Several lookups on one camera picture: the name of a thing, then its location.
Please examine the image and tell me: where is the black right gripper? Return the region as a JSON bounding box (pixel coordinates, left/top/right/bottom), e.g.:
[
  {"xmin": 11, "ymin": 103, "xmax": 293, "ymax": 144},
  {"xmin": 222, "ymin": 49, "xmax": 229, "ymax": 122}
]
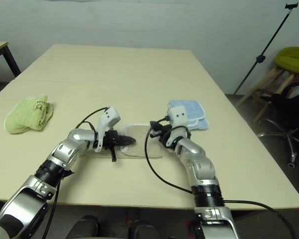
[{"xmin": 149, "ymin": 120, "xmax": 174, "ymax": 148}]

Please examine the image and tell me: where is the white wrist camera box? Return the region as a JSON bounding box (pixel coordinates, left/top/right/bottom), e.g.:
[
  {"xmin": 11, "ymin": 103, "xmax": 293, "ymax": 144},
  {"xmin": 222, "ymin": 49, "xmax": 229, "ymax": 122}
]
[
  {"xmin": 164, "ymin": 106, "xmax": 191, "ymax": 147},
  {"xmin": 93, "ymin": 106, "xmax": 121, "ymax": 153}
]

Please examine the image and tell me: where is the black robot left foot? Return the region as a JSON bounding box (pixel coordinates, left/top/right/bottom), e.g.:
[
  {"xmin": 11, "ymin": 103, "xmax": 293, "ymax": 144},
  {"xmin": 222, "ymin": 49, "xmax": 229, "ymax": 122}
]
[{"xmin": 67, "ymin": 215, "xmax": 102, "ymax": 239}]

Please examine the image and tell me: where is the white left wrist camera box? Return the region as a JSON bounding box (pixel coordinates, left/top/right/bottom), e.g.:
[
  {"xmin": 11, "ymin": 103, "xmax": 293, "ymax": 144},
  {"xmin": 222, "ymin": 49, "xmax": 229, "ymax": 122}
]
[{"xmin": 93, "ymin": 106, "xmax": 121, "ymax": 153}]

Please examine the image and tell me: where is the black robot right foot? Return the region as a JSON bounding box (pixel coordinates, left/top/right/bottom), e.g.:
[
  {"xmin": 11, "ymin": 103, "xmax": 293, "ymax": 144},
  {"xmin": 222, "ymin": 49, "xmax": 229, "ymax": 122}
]
[{"xmin": 128, "ymin": 219, "xmax": 162, "ymax": 239}]

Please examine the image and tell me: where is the black tripod stand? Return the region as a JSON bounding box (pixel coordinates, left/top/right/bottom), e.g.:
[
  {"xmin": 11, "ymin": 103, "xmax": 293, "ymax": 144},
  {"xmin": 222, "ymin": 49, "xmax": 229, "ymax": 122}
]
[{"xmin": 233, "ymin": 2, "xmax": 299, "ymax": 95}]

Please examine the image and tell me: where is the green folded towel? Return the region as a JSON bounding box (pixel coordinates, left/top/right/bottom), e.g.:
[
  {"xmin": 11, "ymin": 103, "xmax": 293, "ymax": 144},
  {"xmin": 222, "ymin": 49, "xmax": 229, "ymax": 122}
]
[{"xmin": 4, "ymin": 94, "xmax": 54, "ymax": 134}]

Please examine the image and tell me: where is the beige towel white trim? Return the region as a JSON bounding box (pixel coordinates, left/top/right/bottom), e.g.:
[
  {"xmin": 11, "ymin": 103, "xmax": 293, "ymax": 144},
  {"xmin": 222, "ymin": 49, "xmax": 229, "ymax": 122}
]
[{"xmin": 78, "ymin": 123, "xmax": 163, "ymax": 160}]

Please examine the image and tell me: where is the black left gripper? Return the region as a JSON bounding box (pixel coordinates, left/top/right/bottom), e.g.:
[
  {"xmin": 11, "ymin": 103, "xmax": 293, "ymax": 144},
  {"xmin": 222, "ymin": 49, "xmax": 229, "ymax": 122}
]
[{"xmin": 104, "ymin": 129, "xmax": 137, "ymax": 163}]

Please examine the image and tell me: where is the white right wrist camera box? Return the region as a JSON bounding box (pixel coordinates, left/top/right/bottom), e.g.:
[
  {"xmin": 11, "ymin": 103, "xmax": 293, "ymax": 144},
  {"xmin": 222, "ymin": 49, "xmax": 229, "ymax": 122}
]
[{"xmin": 164, "ymin": 106, "xmax": 191, "ymax": 147}]

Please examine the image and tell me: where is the black robot foot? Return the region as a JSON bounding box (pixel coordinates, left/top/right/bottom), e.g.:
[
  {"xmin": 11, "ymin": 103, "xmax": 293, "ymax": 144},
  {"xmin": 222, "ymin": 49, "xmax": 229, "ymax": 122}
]
[
  {"xmin": 128, "ymin": 219, "xmax": 162, "ymax": 239},
  {"xmin": 67, "ymin": 215, "xmax": 102, "ymax": 239}
]

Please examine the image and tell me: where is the blue folded towel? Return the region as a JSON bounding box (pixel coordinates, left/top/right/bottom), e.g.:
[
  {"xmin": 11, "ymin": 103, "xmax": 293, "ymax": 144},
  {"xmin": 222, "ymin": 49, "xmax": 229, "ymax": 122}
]
[{"xmin": 166, "ymin": 100, "xmax": 210, "ymax": 131}]

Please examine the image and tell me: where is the wooden stool green cushion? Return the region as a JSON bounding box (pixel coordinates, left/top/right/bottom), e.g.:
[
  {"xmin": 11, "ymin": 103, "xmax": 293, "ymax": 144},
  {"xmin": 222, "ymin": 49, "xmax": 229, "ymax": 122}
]
[{"xmin": 236, "ymin": 46, "xmax": 299, "ymax": 122}]

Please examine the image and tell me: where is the black office chair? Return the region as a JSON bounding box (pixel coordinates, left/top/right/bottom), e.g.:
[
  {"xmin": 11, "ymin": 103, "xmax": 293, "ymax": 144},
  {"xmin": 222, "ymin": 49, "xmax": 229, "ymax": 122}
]
[{"xmin": 258, "ymin": 82, "xmax": 299, "ymax": 169}]

